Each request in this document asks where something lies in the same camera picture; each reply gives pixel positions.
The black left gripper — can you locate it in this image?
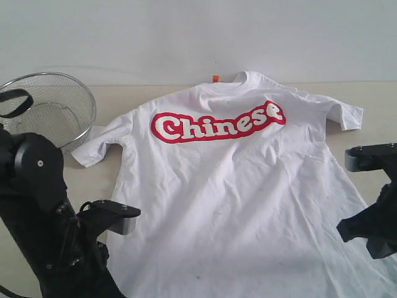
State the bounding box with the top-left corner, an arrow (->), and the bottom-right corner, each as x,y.
40,214 -> 124,297

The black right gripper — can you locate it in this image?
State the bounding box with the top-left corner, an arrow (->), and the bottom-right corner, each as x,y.
337,183 -> 396,260

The white t-shirt with red logo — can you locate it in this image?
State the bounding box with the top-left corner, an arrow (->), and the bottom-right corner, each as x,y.
73,71 -> 396,297

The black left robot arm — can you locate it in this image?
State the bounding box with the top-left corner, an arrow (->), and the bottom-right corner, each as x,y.
1,130 -> 141,297

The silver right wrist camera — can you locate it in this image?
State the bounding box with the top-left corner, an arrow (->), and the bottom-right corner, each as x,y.
344,143 -> 396,183

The metal wire mesh basket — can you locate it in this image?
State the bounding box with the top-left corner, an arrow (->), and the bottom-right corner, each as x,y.
1,72 -> 96,154

